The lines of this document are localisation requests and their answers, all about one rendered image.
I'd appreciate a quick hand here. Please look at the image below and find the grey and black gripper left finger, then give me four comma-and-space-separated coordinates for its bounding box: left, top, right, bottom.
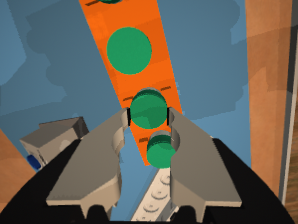
0, 107, 131, 224

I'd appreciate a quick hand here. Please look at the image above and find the blue bench mat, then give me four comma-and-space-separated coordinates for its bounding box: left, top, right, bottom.
0, 0, 251, 221

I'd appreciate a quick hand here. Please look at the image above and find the grey table edge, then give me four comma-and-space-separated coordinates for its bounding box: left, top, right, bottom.
278, 0, 298, 205

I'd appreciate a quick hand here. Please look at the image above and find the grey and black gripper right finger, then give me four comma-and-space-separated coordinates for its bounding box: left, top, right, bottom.
167, 107, 295, 224

